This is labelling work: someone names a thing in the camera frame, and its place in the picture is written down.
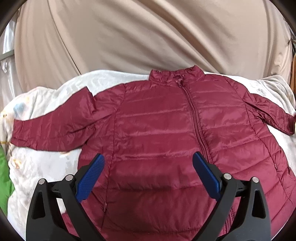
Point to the white floral blanket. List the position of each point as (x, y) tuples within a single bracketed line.
[(27, 166)]

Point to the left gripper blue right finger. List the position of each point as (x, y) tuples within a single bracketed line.
[(221, 189)]

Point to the metal window rail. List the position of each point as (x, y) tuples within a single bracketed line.
[(7, 55)]

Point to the maroon puffer jacket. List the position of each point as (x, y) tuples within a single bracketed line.
[(148, 132)]

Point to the beige curtain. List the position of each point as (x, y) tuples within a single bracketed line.
[(58, 40)]

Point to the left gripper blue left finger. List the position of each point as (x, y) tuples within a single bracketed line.
[(74, 189)]

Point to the green cloth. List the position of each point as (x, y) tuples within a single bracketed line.
[(6, 185)]

